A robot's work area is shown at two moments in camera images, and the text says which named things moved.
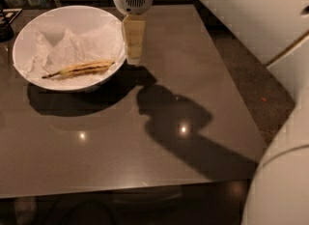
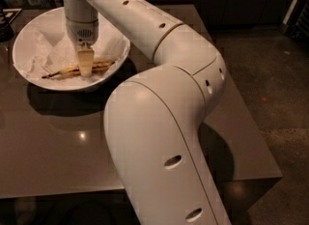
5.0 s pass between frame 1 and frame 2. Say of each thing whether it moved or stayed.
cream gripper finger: moved
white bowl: stayed
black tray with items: stayed
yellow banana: stayed
